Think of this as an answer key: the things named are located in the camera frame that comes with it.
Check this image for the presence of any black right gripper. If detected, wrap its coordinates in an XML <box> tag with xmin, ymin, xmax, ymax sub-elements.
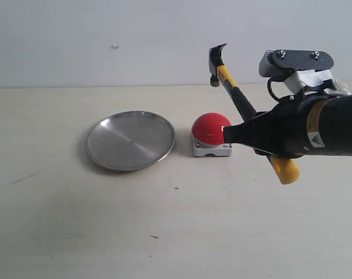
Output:
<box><xmin>224</xmin><ymin>90</ymin><xmax>313</xmax><ymax>159</ymax></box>

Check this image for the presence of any yellow black claw hammer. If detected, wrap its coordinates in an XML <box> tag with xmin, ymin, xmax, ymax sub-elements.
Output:
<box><xmin>208</xmin><ymin>44</ymin><xmax>300</xmax><ymax>185</ymax></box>

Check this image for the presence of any red dome push button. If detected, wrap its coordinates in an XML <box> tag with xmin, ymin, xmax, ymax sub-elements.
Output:
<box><xmin>191</xmin><ymin>112</ymin><xmax>232</xmax><ymax>157</ymax></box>

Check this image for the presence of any round stainless steel plate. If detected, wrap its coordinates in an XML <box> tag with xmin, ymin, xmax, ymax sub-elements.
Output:
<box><xmin>85</xmin><ymin>110</ymin><xmax>176</xmax><ymax>171</ymax></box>

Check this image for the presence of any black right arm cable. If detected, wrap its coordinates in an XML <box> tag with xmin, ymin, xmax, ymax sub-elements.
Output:
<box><xmin>266</xmin><ymin>74</ymin><xmax>293</xmax><ymax>102</ymax></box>

